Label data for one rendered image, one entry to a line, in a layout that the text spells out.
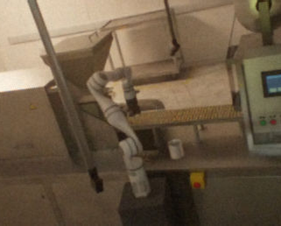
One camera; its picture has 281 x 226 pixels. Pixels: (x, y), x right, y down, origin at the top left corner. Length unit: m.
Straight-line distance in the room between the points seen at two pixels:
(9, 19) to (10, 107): 4.67
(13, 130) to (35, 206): 0.54
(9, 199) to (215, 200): 1.42
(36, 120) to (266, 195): 1.50
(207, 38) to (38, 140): 3.94
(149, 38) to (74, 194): 4.11
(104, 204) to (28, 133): 0.71
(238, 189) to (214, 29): 4.12
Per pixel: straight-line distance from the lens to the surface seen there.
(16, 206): 3.03
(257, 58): 1.99
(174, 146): 2.38
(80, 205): 2.76
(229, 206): 2.44
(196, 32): 6.26
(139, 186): 2.14
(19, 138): 2.93
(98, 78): 2.19
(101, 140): 2.72
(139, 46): 6.54
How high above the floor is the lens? 2.05
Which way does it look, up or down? 23 degrees down
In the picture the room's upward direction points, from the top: 15 degrees counter-clockwise
